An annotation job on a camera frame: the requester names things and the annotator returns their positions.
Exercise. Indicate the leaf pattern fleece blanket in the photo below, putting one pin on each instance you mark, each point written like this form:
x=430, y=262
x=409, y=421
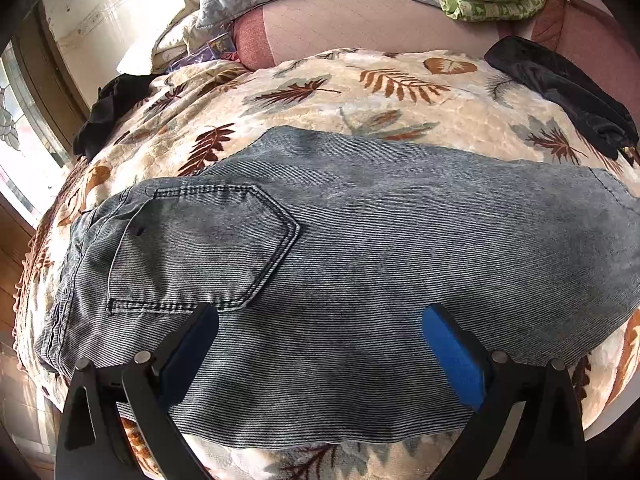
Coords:
x=208, y=111

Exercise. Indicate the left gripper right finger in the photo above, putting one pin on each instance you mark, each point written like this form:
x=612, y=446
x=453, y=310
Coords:
x=548, y=443

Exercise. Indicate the pink maroon sofa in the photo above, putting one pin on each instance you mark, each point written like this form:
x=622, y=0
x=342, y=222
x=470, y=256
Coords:
x=583, y=31

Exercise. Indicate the black garment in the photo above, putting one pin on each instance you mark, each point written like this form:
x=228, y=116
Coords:
x=602, y=120
x=115, y=100

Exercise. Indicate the black garment on right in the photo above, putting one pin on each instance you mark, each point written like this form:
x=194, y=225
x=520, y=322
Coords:
x=602, y=120

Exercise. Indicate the cream pillow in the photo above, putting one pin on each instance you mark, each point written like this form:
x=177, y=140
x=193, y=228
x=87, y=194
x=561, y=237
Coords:
x=171, y=43

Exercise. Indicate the black garment on left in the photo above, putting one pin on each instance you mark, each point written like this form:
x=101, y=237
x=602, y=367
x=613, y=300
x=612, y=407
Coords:
x=115, y=100

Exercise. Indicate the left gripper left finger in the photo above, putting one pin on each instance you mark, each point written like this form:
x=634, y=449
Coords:
x=92, y=442

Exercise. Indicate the grey denim pants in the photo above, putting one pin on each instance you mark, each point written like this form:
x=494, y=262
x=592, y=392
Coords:
x=320, y=252

